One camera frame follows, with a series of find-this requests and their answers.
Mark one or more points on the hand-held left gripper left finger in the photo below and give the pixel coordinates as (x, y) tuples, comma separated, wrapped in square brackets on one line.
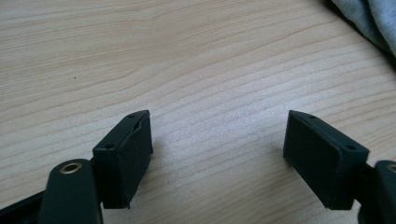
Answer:
[(124, 165)]

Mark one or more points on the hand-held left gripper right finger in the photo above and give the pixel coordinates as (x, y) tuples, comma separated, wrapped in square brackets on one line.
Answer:
[(320, 161)]

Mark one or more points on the grey shorts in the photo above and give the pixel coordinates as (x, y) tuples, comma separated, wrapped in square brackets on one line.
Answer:
[(376, 21)]

